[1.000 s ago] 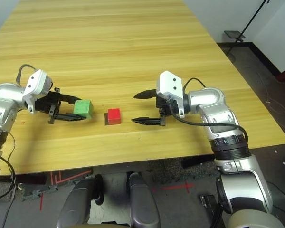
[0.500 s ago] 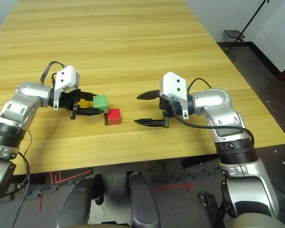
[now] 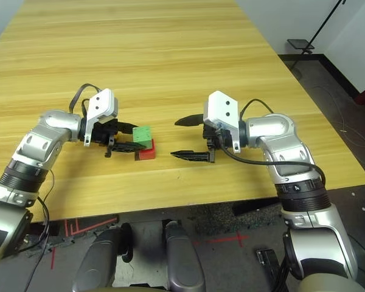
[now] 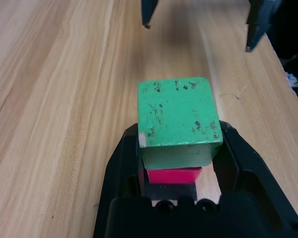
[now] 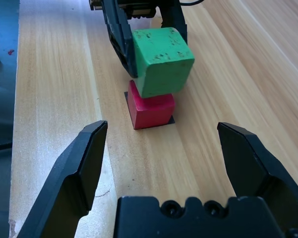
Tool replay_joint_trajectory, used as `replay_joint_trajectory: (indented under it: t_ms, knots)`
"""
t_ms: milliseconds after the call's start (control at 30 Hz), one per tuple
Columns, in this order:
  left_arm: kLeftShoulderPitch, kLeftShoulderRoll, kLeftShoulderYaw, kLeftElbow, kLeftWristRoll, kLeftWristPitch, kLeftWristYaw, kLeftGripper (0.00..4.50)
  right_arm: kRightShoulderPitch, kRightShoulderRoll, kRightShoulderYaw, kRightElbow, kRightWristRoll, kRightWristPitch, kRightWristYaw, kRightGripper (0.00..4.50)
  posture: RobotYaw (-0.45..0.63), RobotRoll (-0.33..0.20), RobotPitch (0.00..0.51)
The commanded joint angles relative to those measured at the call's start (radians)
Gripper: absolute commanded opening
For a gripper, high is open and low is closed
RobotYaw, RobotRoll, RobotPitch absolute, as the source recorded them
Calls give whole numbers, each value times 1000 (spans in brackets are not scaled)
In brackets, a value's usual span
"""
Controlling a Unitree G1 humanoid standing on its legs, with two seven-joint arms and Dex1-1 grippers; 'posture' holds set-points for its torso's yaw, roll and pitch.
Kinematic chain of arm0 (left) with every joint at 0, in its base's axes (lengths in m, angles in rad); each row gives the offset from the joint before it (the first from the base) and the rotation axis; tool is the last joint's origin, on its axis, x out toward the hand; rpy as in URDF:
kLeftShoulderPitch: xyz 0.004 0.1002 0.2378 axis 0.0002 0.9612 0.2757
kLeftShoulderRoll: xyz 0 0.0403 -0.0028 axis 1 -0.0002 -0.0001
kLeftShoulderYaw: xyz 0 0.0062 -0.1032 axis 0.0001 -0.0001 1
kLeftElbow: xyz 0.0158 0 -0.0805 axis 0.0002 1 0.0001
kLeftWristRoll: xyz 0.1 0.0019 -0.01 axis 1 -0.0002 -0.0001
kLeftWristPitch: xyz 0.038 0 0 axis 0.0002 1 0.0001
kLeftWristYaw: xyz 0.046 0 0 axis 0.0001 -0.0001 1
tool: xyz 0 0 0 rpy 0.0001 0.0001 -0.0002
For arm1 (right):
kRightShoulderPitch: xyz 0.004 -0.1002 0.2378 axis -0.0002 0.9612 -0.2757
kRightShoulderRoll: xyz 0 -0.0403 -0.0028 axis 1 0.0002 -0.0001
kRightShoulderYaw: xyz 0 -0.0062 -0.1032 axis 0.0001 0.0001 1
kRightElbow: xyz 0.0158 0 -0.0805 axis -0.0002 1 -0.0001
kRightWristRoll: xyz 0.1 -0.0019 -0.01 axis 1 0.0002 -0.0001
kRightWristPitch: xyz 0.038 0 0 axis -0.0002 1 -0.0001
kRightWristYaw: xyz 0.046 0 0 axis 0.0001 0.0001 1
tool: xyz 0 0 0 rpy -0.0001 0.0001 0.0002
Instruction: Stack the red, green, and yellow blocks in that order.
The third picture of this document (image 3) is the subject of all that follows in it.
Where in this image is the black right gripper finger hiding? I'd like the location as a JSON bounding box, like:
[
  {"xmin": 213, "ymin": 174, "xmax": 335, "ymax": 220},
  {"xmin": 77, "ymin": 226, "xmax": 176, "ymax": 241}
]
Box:
[
  {"xmin": 170, "ymin": 149, "xmax": 209, "ymax": 162},
  {"xmin": 174, "ymin": 114, "xmax": 205, "ymax": 128}
]

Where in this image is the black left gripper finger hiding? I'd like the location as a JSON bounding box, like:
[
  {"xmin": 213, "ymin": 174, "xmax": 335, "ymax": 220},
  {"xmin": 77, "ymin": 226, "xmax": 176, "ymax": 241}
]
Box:
[
  {"xmin": 116, "ymin": 120, "xmax": 139, "ymax": 134},
  {"xmin": 110, "ymin": 141, "xmax": 148, "ymax": 153}
]

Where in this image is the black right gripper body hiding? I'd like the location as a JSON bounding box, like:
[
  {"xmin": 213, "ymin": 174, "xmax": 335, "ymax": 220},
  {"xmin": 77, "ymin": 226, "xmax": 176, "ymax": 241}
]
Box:
[{"xmin": 202, "ymin": 123, "xmax": 234, "ymax": 164}]

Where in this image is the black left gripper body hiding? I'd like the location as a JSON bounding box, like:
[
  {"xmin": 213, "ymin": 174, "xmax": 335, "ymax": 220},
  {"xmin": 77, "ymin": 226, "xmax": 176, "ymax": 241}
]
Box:
[{"xmin": 92, "ymin": 119, "xmax": 120, "ymax": 158}]

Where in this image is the green wooden block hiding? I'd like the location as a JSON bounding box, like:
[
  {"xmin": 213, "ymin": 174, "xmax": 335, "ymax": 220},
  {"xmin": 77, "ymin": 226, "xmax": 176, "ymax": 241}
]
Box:
[{"xmin": 131, "ymin": 125, "xmax": 154, "ymax": 150}]

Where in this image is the red wooden block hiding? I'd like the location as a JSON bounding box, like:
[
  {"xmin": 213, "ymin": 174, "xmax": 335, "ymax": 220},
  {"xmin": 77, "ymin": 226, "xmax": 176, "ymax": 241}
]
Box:
[{"xmin": 138, "ymin": 139, "xmax": 157, "ymax": 161}]

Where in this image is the speckled floor mat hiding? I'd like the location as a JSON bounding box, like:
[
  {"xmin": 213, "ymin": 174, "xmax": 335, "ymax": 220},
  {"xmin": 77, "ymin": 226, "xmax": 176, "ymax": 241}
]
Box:
[{"xmin": 194, "ymin": 200, "xmax": 283, "ymax": 237}]

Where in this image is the black mat with red lines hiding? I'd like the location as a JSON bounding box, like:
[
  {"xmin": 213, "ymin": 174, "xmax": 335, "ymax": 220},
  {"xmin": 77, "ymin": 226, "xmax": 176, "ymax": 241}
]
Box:
[{"xmin": 63, "ymin": 214, "xmax": 120, "ymax": 237}]

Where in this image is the grey right robot leg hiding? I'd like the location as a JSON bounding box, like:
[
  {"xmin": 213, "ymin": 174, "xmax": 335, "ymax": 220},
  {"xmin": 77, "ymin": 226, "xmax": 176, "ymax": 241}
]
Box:
[{"xmin": 163, "ymin": 221, "xmax": 206, "ymax": 292}]

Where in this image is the grey robot leg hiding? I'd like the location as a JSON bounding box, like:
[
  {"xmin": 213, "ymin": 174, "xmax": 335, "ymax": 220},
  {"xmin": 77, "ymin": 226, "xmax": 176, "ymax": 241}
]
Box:
[
  {"xmin": 163, "ymin": 221, "xmax": 206, "ymax": 292},
  {"xmin": 72, "ymin": 226, "xmax": 132, "ymax": 292}
]

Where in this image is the grey left robot leg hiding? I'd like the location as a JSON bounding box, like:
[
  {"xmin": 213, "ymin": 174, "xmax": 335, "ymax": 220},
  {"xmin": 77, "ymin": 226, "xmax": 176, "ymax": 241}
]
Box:
[{"xmin": 72, "ymin": 226, "xmax": 132, "ymax": 292}]

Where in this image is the black stand with tray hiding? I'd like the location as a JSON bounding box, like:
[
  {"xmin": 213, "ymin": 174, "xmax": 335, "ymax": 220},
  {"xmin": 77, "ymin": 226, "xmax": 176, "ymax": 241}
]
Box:
[{"xmin": 287, "ymin": 0, "xmax": 348, "ymax": 70}]

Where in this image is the black box on floor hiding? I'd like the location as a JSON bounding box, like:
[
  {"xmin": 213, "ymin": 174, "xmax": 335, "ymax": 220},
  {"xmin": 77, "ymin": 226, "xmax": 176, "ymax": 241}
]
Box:
[{"xmin": 255, "ymin": 248, "xmax": 290, "ymax": 292}]

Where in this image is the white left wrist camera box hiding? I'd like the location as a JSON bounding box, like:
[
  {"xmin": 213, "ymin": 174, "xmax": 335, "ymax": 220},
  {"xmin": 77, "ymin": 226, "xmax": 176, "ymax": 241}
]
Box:
[{"xmin": 83, "ymin": 88, "xmax": 120, "ymax": 147}]

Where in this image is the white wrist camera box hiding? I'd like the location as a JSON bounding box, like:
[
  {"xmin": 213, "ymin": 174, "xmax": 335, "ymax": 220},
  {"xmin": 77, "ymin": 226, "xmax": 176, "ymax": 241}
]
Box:
[
  {"xmin": 203, "ymin": 90, "xmax": 242, "ymax": 152},
  {"xmin": 83, "ymin": 88, "xmax": 120, "ymax": 147}
]

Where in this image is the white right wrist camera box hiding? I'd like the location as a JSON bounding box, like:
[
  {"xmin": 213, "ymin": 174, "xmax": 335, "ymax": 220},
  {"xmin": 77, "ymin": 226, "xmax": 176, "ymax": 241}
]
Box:
[{"xmin": 203, "ymin": 90, "xmax": 242, "ymax": 152}]

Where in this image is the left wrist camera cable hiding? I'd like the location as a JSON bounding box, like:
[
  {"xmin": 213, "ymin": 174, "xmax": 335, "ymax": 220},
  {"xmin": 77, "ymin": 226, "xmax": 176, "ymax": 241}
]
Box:
[{"xmin": 69, "ymin": 83, "xmax": 103, "ymax": 114}]

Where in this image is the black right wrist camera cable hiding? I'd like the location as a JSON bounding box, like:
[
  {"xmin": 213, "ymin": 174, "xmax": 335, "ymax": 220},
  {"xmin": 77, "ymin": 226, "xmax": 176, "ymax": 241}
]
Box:
[{"xmin": 217, "ymin": 98, "xmax": 327, "ymax": 187}]

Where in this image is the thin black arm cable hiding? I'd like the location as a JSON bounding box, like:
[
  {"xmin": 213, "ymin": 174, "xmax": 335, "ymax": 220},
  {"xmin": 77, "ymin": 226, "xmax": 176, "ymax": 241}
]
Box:
[{"xmin": 26, "ymin": 169, "xmax": 56, "ymax": 292}]

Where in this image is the thin grey floor wire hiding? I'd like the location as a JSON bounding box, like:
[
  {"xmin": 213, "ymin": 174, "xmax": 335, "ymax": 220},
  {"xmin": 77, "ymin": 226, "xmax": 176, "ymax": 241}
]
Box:
[{"xmin": 309, "ymin": 86, "xmax": 365, "ymax": 147}]

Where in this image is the black floor cable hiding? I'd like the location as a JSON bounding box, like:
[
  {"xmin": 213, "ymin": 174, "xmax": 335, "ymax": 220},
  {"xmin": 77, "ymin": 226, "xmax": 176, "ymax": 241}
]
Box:
[{"xmin": 337, "ymin": 231, "xmax": 365, "ymax": 258}]

